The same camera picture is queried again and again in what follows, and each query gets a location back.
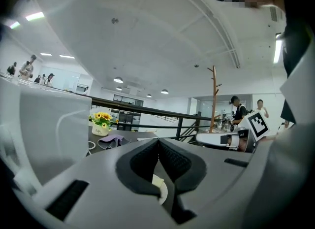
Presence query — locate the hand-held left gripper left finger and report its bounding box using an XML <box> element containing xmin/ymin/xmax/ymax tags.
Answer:
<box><xmin>31</xmin><ymin>138</ymin><xmax>177</xmax><ymax>229</ymax></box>

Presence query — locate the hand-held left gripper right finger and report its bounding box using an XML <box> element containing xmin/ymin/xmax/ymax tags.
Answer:
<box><xmin>158</xmin><ymin>138</ymin><xmax>258</xmax><ymax>229</ymax></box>

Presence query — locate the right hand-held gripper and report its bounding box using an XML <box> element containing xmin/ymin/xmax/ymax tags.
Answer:
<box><xmin>196</xmin><ymin>111</ymin><xmax>271</xmax><ymax>153</ymax></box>

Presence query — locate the white microwave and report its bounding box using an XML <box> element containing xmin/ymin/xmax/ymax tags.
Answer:
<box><xmin>0</xmin><ymin>76</ymin><xmax>93</xmax><ymax>196</ymax></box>

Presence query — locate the wooden coat rack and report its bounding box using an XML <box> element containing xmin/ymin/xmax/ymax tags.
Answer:
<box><xmin>207</xmin><ymin>65</ymin><xmax>222</xmax><ymax>134</ymax></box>

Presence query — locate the purple grey cloth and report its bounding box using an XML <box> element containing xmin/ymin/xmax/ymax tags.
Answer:
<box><xmin>97</xmin><ymin>134</ymin><xmax>132</xmax><ymax>150</ymax></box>

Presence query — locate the white flower pot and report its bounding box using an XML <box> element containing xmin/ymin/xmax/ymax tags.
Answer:
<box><xmin>92</xmin><ymin>123</ymin><xmax>110</xmax><ymax>137</ymax></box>

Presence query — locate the black metal railing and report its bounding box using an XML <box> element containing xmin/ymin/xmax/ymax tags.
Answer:
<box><xmin>90</xmin><ymin>96</ymin><xmax>217</xmax><ymax>141</ymax></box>

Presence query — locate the yellow flower bouquet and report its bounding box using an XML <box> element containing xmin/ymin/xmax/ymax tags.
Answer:
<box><xmin>89</xmin><ymin>111</ymin><xmax>119</xmax><ymax>129</ymax></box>

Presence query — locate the black framed window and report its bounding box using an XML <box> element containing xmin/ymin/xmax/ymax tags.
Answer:
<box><xmin>113</xmin><ymin>94</ymin><xmax>144</xmax><ymax>107</ymax></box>

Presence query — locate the person's black and white top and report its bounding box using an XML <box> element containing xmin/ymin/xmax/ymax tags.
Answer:
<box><xmin>275</xmin><ymin>1</ymin><xmax>315</xmax><ymax>137</ymax></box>

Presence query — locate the white ceiling air conditioner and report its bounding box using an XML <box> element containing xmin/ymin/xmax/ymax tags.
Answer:
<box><xmin>270</xmin><ymin>6</ymin><xmax>284</xmax><ymax>22</ymax></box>

